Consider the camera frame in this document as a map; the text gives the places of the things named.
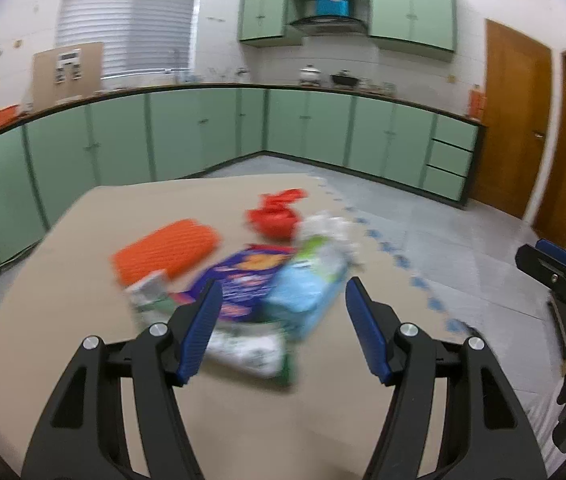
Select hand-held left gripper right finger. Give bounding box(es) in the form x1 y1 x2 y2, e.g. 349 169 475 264
345 276 548 480

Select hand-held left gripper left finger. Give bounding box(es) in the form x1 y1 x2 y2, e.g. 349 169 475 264
20 278 224 480

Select small white green wrapper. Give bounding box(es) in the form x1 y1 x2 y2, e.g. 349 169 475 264
125 270 184 316

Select white teal printed packet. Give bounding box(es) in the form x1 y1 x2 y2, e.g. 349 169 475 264
263 260 351 343

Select blue snack packet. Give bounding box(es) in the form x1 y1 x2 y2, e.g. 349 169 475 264
190 244 296 323

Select orange foam fruit net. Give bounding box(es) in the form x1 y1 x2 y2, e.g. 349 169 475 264
110 217 221 288

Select green plastic packet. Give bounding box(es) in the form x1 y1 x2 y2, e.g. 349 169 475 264
293 235 348 273

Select white tissue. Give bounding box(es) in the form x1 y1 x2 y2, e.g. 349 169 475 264
300 212 358 261

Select red plastic bag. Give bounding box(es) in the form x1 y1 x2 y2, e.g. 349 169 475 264
245 187 308 241

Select white knit garment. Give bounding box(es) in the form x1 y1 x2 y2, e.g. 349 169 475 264
513 390 566 480

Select red thermos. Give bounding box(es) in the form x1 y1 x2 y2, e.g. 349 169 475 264
468 85 486 118

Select green base cabinets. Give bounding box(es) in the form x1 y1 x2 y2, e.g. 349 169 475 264
0 82 488 296

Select white clip holder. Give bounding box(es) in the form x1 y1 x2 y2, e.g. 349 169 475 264
55 51 84 83

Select range hood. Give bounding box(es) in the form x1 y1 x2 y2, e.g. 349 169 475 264
285 15 366 36

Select white window blind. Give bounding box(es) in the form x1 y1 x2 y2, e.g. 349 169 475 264
55 0 201 81

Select blue box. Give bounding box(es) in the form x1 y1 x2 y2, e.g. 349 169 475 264
315 0 351 18

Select green wall cabinets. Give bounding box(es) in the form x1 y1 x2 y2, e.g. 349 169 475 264
238 0 458 63

